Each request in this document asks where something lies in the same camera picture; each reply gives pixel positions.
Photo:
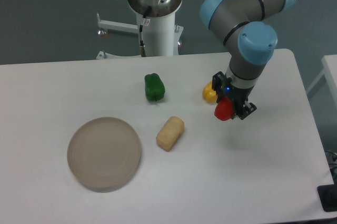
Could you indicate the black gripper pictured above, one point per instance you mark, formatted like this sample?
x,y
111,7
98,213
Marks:
x,y
239,97

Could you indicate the red toy pepper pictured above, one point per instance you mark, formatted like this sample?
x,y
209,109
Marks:
x,y
224,110

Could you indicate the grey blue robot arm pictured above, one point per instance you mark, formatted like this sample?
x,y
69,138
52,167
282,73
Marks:
x,y
237,24

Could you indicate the yellow toy pepper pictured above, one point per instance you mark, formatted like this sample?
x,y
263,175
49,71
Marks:
x,y
208,94

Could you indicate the green toy pepper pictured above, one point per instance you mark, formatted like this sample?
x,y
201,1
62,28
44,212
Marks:
x,y
154,87

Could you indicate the beige toy bread loaf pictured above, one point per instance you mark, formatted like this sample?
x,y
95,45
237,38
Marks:
x,y
170,133

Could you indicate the white side table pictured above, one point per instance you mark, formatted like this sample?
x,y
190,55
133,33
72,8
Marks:
x,y
326,75

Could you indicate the black device at edge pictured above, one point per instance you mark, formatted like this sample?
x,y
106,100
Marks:
x,y
327,195

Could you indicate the brown round plate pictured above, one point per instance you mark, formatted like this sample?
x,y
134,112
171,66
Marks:
x,y
104,153

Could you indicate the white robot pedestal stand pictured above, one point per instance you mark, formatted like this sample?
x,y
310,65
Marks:
x,y
158,35

